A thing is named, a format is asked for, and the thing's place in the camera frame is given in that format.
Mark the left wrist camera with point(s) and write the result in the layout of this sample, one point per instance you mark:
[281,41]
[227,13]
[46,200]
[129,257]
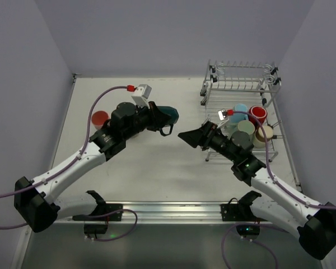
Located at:
[141,94]

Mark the red mug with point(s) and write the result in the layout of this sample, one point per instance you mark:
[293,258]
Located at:
[257,114]

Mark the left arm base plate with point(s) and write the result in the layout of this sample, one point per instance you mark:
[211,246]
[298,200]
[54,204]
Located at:
[106,212]

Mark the dark green mug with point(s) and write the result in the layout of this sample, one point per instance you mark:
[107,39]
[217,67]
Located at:
[174,117]

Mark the light blue mug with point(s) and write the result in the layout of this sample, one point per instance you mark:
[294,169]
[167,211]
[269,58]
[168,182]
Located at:
[239,114]

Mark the cream small cup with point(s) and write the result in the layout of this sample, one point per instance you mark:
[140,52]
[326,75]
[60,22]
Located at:
[262,135]

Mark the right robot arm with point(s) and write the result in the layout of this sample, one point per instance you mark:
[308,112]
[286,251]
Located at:
[311,222]

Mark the beige tall cup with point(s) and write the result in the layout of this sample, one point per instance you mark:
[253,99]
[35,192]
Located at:
[135,135]

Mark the pink cup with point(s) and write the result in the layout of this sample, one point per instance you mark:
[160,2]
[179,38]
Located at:
[99,118]

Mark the metal dish rack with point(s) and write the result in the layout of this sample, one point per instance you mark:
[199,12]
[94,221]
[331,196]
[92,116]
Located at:
[234,85]

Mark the aluminium mounting rail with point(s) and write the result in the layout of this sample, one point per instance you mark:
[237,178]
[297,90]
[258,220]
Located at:
[170,213]

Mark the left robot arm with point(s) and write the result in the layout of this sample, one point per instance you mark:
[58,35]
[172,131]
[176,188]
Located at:
[36,200]

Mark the light green mug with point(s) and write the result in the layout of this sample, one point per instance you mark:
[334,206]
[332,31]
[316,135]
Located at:
[243,126]

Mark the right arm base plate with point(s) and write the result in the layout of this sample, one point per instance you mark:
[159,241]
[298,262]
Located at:
[237,210]

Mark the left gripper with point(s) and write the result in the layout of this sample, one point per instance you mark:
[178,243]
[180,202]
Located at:
[152,117]

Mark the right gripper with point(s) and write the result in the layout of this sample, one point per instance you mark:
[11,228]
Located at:
[208,135]

